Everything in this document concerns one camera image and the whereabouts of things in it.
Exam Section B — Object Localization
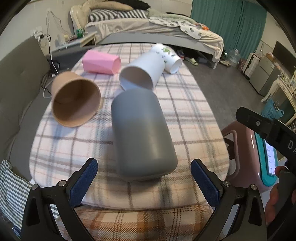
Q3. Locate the grey plastic cup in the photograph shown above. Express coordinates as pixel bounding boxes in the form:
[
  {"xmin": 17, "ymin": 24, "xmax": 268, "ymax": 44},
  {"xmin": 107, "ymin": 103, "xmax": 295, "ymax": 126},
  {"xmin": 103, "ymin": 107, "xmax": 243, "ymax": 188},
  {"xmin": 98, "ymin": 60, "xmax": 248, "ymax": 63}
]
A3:
[{"xmin": 111, "ymin": 88, "xmax": 178, "ymax": 181}]

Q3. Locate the white cup green print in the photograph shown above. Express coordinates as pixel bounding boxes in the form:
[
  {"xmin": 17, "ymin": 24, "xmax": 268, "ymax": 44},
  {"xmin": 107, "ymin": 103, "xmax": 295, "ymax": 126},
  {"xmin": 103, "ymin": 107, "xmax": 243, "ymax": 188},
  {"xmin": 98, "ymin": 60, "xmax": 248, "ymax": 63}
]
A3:
[{"xmin": 151, "ymin": 43, "xmax": 183, "ymax": 74}]

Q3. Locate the brown paper cup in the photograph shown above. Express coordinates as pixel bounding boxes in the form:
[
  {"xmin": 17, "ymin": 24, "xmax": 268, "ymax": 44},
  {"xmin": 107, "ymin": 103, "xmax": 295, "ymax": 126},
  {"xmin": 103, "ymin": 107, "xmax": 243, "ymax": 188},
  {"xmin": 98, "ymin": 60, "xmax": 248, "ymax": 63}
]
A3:
[{"xmin": 51, "ymin": 71, "xmax": 101, "ymax": 128}]

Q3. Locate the plain white cup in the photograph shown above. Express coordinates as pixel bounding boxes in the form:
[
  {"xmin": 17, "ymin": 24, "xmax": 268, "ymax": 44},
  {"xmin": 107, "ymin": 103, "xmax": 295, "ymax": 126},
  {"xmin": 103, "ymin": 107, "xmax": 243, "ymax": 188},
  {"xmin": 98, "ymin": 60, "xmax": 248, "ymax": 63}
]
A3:
[{"xmin": 119, "ymin": 52, "xmax": 165, "ymax": 90}]

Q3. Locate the pink faceted cup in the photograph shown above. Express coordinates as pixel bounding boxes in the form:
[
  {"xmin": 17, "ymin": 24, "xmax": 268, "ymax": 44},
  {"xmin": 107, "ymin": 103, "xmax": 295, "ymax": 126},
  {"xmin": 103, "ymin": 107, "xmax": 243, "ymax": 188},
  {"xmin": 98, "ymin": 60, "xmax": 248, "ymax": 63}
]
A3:
[{"xmin": 82, "ymin": 50, "xmax": 121, "ymax": 75}]

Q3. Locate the person's hand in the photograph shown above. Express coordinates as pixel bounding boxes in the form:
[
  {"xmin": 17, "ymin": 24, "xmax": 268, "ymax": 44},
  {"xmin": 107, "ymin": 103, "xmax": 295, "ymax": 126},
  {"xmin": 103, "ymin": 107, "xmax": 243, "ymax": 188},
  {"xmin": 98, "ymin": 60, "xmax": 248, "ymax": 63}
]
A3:
[{"xmin": 264, "ymin": 166, "xmax": 290, "ymax": 227}]

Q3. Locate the teal phone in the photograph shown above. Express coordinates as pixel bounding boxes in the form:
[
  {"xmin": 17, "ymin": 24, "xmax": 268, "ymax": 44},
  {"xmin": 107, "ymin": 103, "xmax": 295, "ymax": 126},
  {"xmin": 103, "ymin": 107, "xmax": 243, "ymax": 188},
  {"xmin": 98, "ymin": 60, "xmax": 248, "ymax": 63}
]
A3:
[{"xmin": 255, "ymin": 133, "xmax": 278, "ymax": 187}]

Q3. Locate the blue laundry basket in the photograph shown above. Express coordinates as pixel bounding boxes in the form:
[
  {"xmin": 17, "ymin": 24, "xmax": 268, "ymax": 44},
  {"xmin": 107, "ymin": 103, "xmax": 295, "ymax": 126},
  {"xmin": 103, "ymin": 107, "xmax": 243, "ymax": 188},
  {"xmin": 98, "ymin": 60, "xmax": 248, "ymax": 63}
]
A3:
[{"xmin": 261, "ymin": 98, "xmax": 284, "ymax": 120}]

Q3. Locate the green checked cloth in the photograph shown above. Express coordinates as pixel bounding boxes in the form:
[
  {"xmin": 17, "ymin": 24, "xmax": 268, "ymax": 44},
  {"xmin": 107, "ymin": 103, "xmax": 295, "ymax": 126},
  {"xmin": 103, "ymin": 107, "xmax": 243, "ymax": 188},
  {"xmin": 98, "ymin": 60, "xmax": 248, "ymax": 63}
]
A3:
[{"xmin": 0, "ymin": 159, "xmax": 61, "ymax": 232}]

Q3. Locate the pink plastic stool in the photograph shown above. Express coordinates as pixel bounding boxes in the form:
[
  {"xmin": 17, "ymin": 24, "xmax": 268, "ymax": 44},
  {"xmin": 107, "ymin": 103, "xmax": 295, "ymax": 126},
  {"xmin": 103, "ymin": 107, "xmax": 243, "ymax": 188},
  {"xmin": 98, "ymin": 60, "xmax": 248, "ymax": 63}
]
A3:
[{"xmin": 222, "ymin": 121, "xmax": 272, "ymax": 193}]

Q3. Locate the grey mini fridge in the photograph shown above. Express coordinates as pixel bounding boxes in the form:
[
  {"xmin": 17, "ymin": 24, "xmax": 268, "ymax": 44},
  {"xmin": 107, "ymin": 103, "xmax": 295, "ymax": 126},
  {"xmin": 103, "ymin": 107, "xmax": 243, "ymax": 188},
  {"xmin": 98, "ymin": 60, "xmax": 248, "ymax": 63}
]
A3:
[{"xmin": 249, "ymin": 53, "xmax": 281, "ymax": 96}]

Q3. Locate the orange plaid cloth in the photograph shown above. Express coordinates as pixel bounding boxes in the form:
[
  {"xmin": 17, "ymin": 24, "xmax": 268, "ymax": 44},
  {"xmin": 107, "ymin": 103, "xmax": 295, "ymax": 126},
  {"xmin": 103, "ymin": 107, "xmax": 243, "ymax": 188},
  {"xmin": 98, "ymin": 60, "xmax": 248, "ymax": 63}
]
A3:
[{"xmin": 55, "ymin": 203, "xmax": 218, "ymax": 241}]

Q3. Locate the pink plaid tablecloth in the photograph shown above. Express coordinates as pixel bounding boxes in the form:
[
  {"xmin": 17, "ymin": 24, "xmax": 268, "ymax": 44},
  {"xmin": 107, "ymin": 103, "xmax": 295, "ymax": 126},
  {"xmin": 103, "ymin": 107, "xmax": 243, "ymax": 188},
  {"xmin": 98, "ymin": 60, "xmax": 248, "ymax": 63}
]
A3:
[{"xmin": 29, "ymin": 61, "xmax": 229, "ymax": 210}]

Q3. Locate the black television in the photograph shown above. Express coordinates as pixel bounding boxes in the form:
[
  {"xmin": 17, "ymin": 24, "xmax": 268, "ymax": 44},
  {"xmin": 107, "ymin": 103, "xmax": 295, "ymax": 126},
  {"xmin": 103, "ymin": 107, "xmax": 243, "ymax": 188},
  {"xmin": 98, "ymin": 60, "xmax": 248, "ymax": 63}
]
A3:
[{"xmin": 273, "ymin": 41, "xmax": 296, "ymax": 73}]

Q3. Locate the water jug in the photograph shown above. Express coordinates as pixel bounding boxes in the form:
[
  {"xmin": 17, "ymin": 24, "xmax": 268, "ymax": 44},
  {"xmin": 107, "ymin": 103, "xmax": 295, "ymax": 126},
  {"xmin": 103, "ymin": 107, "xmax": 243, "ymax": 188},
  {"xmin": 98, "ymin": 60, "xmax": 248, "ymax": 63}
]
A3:
[{"xmin": 228, "ymin": 48, "xmax": 241, "ymax": 67}]

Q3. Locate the green slipper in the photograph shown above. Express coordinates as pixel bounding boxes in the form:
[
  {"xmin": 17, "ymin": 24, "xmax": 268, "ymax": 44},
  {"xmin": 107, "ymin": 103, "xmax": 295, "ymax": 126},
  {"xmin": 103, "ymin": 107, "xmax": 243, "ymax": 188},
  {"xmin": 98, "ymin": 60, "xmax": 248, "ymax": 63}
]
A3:
[{"xmin": 185, "ymin": 57, "xmax": 198, "ymax": 66}]

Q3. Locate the teal curtain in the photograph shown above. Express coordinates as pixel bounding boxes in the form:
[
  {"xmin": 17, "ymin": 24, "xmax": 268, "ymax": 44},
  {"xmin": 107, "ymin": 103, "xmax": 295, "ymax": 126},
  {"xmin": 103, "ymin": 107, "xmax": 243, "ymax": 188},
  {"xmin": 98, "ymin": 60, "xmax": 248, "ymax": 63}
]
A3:
[{"xmin": 191, "ymin": 0, "xmax": 267, "ymax": 59}]

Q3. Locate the grey sofa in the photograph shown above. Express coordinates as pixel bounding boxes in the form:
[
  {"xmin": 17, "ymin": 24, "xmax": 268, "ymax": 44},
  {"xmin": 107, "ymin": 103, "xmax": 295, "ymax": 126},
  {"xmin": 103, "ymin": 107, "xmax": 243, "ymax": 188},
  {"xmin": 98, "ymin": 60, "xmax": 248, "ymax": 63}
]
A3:
[{"xmin": 1, "ymin": 37, "xmax": 50, "ymax": 180}]

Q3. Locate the bed with beige bedding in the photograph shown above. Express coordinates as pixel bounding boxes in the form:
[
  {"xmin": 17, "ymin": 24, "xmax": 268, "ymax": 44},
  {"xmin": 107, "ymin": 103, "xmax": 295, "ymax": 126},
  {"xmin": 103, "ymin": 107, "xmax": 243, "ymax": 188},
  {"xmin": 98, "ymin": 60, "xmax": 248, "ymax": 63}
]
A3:
[{"xmin": 70, "ymin": 1, "xmax": 224, "ymax": 68}]

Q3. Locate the white bedside table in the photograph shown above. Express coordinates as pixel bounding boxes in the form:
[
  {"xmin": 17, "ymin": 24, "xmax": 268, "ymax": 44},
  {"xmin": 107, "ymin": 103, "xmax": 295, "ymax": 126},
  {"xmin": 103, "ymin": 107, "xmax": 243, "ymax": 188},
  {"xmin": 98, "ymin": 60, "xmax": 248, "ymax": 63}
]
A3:
[{"xmin": 54, "ymin": 31, "xmax": 97, "ymax": 51}]

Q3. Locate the green soda can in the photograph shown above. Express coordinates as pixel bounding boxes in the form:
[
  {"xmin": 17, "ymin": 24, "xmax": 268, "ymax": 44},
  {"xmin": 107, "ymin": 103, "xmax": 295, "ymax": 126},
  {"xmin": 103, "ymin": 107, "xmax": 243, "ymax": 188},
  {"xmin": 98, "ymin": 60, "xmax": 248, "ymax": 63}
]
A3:
[{"xmin": 76, "ymin": 29, "xmax": 84, "ymax": 39}]

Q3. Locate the checked pillow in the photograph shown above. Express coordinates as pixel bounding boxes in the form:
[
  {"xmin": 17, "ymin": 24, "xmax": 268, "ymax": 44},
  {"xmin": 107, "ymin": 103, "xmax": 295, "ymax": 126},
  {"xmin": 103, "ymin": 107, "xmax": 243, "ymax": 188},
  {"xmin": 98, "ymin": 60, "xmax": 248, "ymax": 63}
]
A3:
[{"xmin": 89, "ymin": 9, "xmax": 149, "ymax": 22}]

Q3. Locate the tan pillow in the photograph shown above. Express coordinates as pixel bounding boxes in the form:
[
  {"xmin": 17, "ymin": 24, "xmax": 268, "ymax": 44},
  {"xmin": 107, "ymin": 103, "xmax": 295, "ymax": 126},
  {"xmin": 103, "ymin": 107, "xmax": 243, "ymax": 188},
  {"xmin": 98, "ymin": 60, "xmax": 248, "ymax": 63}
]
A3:
[{"xmin": 89, "ymin": 1, "xmax": 133, "ymax": 11}]

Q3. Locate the white charging cable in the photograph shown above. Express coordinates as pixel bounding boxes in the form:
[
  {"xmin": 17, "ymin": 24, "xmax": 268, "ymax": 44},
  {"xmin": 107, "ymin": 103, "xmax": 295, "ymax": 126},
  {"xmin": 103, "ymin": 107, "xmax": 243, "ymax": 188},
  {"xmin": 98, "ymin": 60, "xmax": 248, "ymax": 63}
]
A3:
[{"xmin": 43, "ymin": 34, "xmax": 61, "ymax": 98}]

